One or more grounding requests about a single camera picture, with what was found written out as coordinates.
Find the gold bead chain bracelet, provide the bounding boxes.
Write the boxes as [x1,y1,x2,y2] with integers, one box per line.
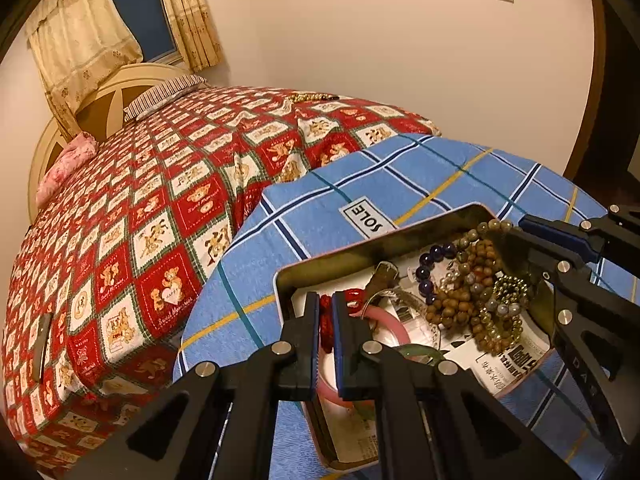
[489,274,532,311]

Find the pink bangle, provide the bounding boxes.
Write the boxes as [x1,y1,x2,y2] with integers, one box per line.
[317,307,410,408]

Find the brown wooden bead necklace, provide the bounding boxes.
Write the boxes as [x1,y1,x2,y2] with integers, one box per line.
[424,237,524,356]

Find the pink metal tin box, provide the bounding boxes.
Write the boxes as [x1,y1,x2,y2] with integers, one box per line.
[273,203,551,472]

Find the red knot cord charm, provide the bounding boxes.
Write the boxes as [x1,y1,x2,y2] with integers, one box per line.
[319,288,364,353]

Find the purple bead bracelet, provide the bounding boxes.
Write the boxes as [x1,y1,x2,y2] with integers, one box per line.
[414,242,459,306]

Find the brown strap wristwatch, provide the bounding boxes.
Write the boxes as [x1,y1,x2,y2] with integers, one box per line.
[363,261,399,301]

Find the silver bangle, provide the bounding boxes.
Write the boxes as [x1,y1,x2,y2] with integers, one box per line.
[363,287,442,350]

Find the red patterned bedspread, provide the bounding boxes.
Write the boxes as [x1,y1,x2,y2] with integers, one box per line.
[2,84,436,477]

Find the blue plaid cushion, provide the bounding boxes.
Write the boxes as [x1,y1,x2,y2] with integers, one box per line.
[171,132,640,480]

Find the pink floral pillow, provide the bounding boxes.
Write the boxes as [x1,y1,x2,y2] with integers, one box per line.
[35,131,99,209]

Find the striped pillow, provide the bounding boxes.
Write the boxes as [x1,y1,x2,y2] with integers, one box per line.
[124,74,207,122]

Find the cream wooden headboard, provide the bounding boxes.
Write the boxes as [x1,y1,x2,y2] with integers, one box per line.
[27,63,189,223]

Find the gold beads on bed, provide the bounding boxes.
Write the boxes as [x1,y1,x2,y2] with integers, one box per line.
[290,92,340,103]

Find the right beige curtain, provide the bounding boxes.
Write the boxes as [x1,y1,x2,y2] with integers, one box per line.
[162,0,221,73]

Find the beige curtain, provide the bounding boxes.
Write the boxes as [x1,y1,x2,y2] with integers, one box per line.
[162,0,221,73]
[25,0,143,138]

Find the left beige curtain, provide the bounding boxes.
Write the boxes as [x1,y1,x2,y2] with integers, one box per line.
[25,0,143,138]

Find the window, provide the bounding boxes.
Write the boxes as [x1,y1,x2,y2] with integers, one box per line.
[113,0,182,65]

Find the brown door frame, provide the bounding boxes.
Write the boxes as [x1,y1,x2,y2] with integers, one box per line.
[563,0,606,181]

